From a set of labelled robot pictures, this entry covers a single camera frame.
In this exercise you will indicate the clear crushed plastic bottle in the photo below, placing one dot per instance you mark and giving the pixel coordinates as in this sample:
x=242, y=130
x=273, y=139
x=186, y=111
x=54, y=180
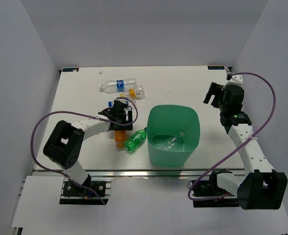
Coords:
x=174, y=143

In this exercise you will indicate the blue table sticker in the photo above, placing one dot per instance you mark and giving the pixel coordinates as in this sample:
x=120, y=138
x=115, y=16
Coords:
x=70, y=69
x=216, y=68

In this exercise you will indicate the clear bottle yellow cap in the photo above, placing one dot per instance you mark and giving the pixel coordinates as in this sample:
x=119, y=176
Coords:
x=135, y=93

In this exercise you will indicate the clear bottle blue cap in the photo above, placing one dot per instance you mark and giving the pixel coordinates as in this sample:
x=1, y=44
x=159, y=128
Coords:
x=131, y=103

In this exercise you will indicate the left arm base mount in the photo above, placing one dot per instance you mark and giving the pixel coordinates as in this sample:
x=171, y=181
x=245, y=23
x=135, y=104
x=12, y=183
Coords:
x=74, y=195

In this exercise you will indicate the clear bottle blue label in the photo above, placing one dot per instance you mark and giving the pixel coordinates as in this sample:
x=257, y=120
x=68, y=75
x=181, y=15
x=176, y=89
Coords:
x=116, y=86

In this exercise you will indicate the green plastic bottle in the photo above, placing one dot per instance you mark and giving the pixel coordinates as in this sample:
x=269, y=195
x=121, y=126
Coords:
x=136, y=140

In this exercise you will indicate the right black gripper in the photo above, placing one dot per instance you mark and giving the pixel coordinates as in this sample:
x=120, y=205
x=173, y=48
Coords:
x=216, y=90

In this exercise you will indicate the right blue table sticker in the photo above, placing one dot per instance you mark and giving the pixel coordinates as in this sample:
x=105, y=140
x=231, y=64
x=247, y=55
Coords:
x=216, y=68

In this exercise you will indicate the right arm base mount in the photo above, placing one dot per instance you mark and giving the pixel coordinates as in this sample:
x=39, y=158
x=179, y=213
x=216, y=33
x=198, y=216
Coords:
x=208, y=188

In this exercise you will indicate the aluminium table rail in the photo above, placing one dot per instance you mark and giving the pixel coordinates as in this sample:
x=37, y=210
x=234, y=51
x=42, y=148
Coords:
x=140, y=173

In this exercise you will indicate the green plastic bin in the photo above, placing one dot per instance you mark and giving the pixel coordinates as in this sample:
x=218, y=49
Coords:
x=165, y=121

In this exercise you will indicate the left blue table sticker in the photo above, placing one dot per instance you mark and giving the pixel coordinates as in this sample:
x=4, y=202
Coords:
x=70, y=69

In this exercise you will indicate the orange plastic bottle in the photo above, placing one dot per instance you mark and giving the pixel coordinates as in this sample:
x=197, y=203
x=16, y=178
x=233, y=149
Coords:
x=120, y=138

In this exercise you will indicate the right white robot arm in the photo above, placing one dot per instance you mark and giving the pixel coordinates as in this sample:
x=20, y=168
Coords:
x=263, y=187

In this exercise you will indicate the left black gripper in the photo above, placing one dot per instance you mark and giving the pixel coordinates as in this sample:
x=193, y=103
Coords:
x=129, y=118

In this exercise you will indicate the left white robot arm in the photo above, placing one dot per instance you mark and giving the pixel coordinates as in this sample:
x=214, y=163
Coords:
x=64, y=144

